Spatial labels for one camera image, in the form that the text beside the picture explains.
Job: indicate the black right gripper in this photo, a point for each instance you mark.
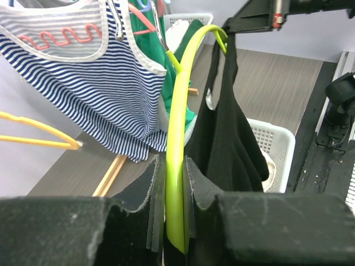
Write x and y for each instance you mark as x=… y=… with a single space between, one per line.
x=256 y=15

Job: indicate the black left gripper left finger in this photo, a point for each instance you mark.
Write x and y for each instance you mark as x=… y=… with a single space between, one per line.
x=139 y=225

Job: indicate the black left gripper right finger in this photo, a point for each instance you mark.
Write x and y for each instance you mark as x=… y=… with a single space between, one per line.
x=200 y=215

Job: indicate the lime green hanger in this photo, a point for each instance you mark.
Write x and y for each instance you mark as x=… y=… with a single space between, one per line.
x=174 y=202

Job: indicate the black tank top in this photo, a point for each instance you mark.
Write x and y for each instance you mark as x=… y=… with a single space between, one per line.
x=222 y=143

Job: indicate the yellow velvet hanger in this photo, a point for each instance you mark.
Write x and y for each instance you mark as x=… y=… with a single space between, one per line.
x=37 y=133

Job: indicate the blue hanger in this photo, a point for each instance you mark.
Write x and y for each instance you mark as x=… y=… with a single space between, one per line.
x=160 y=5

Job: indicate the blue white striped tank top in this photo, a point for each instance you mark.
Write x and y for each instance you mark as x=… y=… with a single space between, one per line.
x=83 y=58

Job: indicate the wooden clothes rack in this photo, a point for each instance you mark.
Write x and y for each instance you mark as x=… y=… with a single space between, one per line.
x=110 y=176

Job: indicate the folded green garment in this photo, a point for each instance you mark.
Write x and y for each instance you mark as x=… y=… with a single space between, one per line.
x=194 y=26

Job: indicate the folded white garment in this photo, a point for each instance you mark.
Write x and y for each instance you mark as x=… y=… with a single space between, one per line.
x=175 y=34

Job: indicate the white perforated back basket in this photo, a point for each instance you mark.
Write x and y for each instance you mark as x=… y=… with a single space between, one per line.
x=169 y=19

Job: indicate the white perforated basket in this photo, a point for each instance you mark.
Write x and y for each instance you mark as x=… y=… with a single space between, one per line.
x=279 y=144
x=169 y=19

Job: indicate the white perforated front basket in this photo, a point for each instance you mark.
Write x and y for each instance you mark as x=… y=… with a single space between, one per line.
x=279 y=144

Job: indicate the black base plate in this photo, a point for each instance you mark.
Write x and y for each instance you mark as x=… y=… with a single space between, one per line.
x=317 y=169

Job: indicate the white slotted cable duct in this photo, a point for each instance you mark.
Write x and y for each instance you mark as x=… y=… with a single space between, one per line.
x=350 y=197

